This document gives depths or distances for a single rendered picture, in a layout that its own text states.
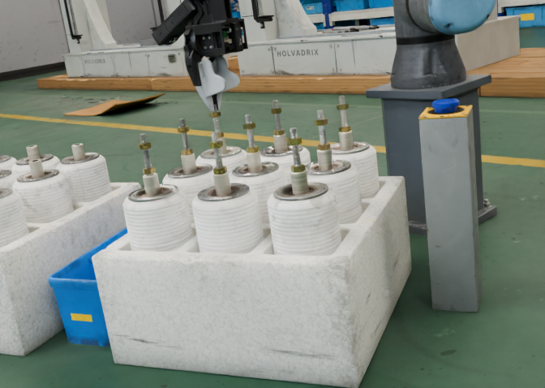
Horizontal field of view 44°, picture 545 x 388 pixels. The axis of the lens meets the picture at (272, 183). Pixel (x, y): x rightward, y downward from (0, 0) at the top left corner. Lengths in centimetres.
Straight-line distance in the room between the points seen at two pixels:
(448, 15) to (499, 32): 214
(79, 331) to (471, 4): 86
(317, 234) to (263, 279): 9
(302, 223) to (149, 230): 24
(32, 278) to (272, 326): 45
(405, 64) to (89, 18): 442
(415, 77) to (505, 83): 153
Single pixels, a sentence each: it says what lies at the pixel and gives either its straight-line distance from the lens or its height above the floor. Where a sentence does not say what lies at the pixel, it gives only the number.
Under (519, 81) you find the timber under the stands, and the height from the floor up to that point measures 6.
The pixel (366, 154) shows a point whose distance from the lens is 112.
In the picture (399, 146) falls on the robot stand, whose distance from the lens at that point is 142.
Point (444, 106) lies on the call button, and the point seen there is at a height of 32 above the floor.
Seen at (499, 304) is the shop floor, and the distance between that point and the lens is 115.
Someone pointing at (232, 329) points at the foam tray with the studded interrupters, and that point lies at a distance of 97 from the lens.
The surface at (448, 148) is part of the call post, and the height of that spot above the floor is 26.
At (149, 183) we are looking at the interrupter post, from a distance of 102.
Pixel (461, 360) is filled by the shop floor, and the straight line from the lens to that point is 100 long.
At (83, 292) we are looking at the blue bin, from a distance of 114.
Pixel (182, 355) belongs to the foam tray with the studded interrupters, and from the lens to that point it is 103.
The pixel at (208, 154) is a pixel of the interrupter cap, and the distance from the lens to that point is 123.
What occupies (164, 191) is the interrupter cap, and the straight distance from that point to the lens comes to 104.
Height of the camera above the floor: 52
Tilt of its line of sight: 15 degrees down
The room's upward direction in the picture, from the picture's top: 8 degrees counter-clockwise
